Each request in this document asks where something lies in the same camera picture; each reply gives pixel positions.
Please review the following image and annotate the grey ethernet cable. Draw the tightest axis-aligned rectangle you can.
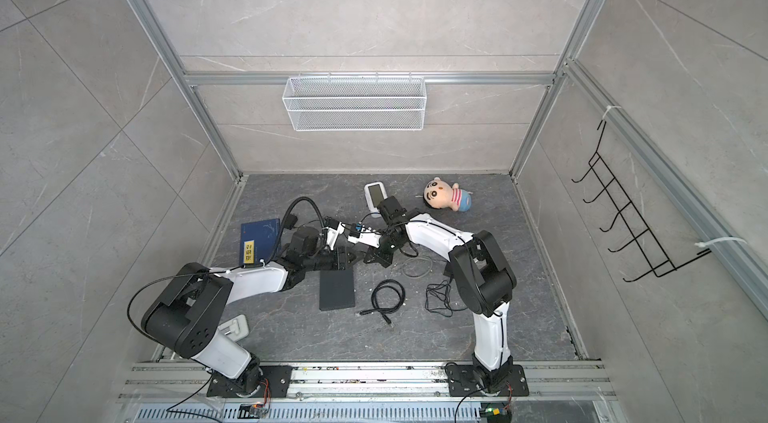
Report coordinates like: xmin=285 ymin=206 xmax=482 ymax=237
xmin=400 ymin=256 xmax=434 ymax=280

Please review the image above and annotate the blue booklet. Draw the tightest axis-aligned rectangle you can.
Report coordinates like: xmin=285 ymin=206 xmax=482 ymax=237
xmin=239 ymin=218 xmax=280 ymax=267

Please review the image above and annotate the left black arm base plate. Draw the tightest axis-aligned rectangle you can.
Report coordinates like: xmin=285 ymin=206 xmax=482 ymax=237
xmin=206 ymin=365 xmax=293 ymax=398

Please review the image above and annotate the thin black power adapter cable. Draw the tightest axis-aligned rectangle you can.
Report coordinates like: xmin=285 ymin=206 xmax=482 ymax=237
xmin=424 ymin=277 xmax=470 ymax=319

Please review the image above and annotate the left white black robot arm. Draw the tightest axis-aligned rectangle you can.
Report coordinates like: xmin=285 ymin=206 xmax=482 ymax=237
xmin=129 ymin=196 xmax=356 ymax=396

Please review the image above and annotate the white digital clock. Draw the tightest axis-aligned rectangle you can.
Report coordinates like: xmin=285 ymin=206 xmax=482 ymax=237
xmin=364 ymin=182 xmax=388 ymax=218

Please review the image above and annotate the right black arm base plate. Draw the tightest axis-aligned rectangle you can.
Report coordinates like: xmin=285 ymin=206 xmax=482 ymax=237
xmin=443 ymin=362 xmax=530 ymax=397

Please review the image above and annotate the black perforated box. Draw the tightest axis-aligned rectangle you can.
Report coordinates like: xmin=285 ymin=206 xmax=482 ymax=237
xmin=319 ymin=269 xmax=355 ymax=311

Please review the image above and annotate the white wire mesh basket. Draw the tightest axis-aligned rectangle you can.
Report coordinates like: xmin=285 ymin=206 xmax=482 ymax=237
xmin=282 ymin=76 xmax=428 ymax=132

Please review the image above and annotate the black wire hook rack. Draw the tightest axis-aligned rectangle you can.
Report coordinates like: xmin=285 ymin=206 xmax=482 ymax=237
xmin=571 ymin=121 xmax=712 ymax=283

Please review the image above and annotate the aluminium mounting rail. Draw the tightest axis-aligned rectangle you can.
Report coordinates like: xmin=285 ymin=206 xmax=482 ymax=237
xmin=117 ymin=361 xmax=617 ymax=403

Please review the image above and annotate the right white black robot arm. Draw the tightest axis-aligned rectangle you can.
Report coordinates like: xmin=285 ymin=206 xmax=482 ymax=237
xmin=349 ymin=197 xmax=517 ymax=392

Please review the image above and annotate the cartoon boy plush doll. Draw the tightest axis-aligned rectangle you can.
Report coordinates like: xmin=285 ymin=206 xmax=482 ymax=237
xmin=422 ymin=177 xmax=472 ymax=212

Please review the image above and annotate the black adapter with thin cord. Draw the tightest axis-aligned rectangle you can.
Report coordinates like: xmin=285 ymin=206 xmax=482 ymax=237
xmin=282 ymin=213 xmax=384 ymax=245

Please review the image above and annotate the coiled thick black cable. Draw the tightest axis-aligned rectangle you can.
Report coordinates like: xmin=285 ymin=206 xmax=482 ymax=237
xmin=358 ymin=278 xmax=407 ymax=327

